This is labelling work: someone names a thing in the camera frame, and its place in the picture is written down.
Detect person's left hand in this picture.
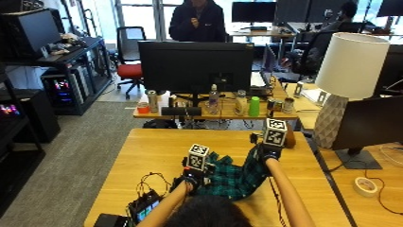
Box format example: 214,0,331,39
169,155,218,194

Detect person's right hand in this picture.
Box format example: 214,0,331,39
249,131,283,168

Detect green plaid cloth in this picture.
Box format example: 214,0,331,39
195,144,271,201

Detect white marker cube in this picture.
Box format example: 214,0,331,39
262,117,290,148
186,143,210,172

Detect green plastic cup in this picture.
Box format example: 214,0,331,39
247,96,262,118

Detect dark drink can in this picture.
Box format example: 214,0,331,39
266,98,278,119

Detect pale glass bottle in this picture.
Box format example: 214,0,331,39
233,89,249,117

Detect glass jar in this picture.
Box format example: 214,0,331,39
282,96,297,115

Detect wooden desk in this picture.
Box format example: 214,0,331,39
132,74,299,122

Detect clear water bottle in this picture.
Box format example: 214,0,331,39
206,83,222,115

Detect black speaker bar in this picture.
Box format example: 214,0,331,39
160,106,202,116

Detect black device with screen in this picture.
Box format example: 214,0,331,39
128,189,164,225

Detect orange cup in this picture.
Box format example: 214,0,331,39
136,101,152,114

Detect silver drink can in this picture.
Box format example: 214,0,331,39
146,90,160,114

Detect black monitor on stand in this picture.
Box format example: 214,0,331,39
330,95,403,170

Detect large black monitor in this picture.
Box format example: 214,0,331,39
137,40,255,108

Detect black box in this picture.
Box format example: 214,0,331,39
92,213,130,227

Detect white tape roll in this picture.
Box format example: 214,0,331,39
351,176,379,199

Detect black office chair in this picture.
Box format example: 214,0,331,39
291,30,339,79

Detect white table lamp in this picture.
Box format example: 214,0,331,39
312,31,391,149

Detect red office chair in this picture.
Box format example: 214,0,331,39
114,26,149,100

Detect computer tower with lights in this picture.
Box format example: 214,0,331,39
40,73,85,109

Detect black cabinet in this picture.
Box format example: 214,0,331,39
0,88,61,145

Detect black desk with shelves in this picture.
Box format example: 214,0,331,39
0,36,114,116

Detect black screen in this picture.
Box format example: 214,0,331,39
0,8,62,60

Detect tangled black cables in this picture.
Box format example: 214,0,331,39
134,171,174,198

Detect thin red cable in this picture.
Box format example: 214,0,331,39
363,169,403,217

